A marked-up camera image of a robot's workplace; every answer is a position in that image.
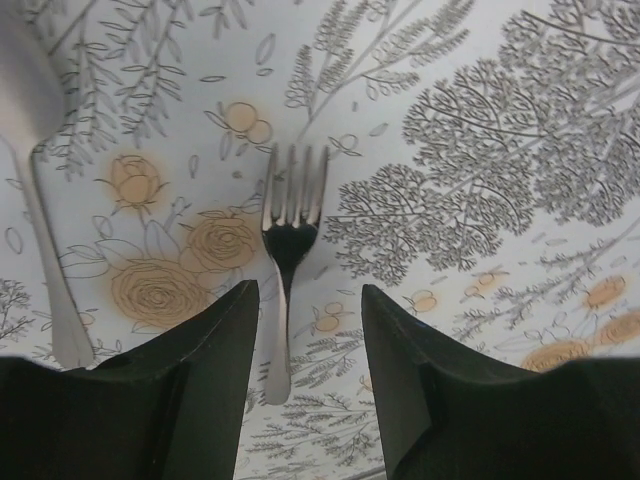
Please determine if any silver spoon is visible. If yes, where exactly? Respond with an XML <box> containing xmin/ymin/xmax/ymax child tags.
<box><xmin>0</xmin><ymin>0</ymin><xmax>96</xmax><ymax>370</ymax></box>

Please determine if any silver fork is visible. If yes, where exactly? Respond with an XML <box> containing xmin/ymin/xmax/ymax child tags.
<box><xmin>261</xmin><ymin>145</ymin><xmax>330</xmax><ymax>405</ymax></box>

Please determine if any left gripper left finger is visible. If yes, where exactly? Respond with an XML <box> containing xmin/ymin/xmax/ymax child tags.
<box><xmin>1</xmin><ymin>280</ymin><xmax>259</xmax><ymax>479</ymax></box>

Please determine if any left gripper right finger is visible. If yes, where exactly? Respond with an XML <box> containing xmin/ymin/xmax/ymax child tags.
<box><xmin>361</xmin><ymin>285</ymin><xmax>639</xmax><ymax>479</ymax></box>

